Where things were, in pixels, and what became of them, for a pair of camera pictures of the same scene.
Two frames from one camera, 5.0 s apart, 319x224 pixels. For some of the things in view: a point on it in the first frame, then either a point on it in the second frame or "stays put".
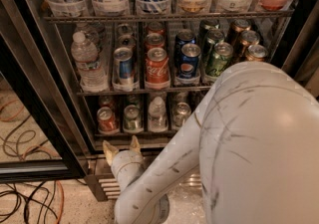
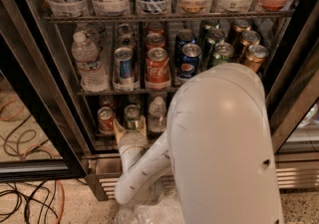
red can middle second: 155,40 stays put
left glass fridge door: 44,132 stays put
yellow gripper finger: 135,145 to 143,125
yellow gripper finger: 109,150 to 120,130
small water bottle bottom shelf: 158,120 stays put
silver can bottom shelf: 132,119 stays put
